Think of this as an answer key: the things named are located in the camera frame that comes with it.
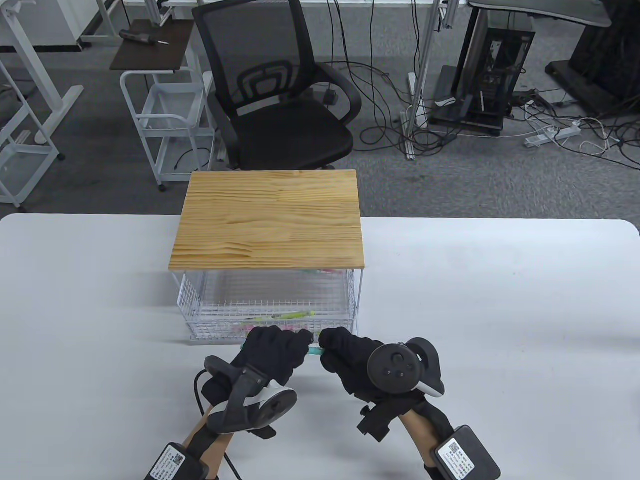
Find person's right hand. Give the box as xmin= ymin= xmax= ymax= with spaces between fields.
xmin=319 ymin=328 xmax=446 ymax=443

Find person's left hand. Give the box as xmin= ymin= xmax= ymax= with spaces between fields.
xmin=202 ymin=327 xmax=315 ymax=441

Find white wire basket drawer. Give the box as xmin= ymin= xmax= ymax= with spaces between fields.
xmin=176 ymin=270 xmax=360 ymax=347

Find person's right forearm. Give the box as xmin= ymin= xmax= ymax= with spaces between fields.
xmin=397 ymin=407 xmax=453 ymax=468

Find person's left forearm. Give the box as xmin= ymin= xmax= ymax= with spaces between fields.
xmin=180 ymin=410 xmax=236 ymax=476

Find black tracking controller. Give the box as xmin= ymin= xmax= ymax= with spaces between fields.
xmin=367 ymin=338 xmax=446 ymax=399
xmin=204 ymin=356 xmax=299 ymax=435

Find black mesh office chair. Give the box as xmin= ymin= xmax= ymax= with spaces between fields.
xmin=191 ymin=0 xmax=363 ymax=171

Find white power strip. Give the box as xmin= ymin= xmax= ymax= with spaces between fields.
xmin=523 ymin=125 xmax=583 ymax=149

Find dark brown side table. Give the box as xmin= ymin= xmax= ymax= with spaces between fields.
xmin=109 ymin=19 xmax=197 ymax=72

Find white desk leg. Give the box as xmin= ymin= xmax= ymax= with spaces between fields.
xmin=0 ymin=0 xmax=85 ymax=147

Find black computer tower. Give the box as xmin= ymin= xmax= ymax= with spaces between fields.
xmin=452 ymin=27 xmax=537 ymax=132

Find black machine base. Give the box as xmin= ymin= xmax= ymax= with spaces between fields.
xmin=545 ymin=14 xmax=640 ymax=119

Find grey standing desk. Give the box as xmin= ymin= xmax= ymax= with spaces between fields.
xmin=430 ymin=0 xmax=613 ymax=138

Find black glove cable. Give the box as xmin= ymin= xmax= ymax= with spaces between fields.
xmin=193 ymin=369 xmax=211 ymax=417

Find wooden top wire rack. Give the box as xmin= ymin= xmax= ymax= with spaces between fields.
xmin=169 ymin=169 xmax=366 ymax=315

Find black floor cables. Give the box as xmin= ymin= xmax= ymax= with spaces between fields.
xmin=320 ymin=0 xmax=463 ymax=153
xmin=510 ymin=89 xmax=640 ymax=171

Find aluminium profile post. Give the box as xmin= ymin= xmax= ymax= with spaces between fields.
xmin=402 ymin=0 xmax=451 ymax=162

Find black handled screwdriver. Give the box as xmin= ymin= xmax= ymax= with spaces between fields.
xmin=118 ymin=29 xmax=171 ymax=47

